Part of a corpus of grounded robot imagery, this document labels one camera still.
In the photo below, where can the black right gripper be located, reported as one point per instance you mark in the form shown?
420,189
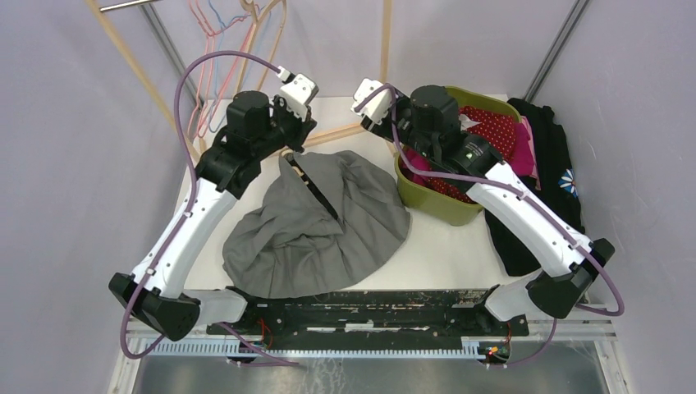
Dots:
382,128

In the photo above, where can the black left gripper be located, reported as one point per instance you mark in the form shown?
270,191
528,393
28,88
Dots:
304,128

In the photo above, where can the wooden hanger with grey skirt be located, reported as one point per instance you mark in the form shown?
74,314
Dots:
300,173

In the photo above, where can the red polka dot skirt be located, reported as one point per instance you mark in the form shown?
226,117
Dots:
497,129

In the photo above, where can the magenta pleated skirt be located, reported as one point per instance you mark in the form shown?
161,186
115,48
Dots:
522,156

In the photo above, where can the grey skirt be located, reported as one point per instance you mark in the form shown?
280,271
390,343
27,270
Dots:
331,234

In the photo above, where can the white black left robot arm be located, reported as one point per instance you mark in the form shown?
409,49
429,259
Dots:
154,292

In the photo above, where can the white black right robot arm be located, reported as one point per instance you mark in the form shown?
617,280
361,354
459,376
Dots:
571,273

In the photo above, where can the olive green laundry basket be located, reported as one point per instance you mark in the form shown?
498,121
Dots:
434,204

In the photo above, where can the wooden clothes rack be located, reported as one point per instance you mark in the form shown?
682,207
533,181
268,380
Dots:
127,54

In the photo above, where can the black floral garment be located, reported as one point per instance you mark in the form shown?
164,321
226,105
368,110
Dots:
554,178

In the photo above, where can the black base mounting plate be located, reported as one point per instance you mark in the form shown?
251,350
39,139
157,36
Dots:
382,324

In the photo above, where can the left metal wall rail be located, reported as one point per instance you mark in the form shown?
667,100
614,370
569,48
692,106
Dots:
168,46

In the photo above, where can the metal wall rail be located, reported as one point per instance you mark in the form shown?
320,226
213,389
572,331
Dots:
568,26
168,46

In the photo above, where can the aluminium rail frame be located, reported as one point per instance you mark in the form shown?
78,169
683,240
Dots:
578,355

